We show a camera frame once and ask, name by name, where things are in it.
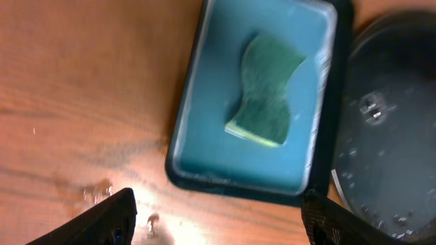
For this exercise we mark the teal rectangular tray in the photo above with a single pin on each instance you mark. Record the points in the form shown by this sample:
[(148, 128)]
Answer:
[(204, 157)]

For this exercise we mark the green yellow sponge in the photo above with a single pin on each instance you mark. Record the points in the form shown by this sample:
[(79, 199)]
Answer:
[(266, 68)]

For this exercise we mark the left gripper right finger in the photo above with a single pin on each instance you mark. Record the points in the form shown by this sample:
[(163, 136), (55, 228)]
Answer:
[(326, 222)]

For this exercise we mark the round black serving tray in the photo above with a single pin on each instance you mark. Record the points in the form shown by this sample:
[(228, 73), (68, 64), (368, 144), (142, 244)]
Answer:
[(384, 167)]

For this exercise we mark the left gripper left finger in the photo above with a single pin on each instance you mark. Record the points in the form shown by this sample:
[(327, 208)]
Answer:
[(110, 222)]

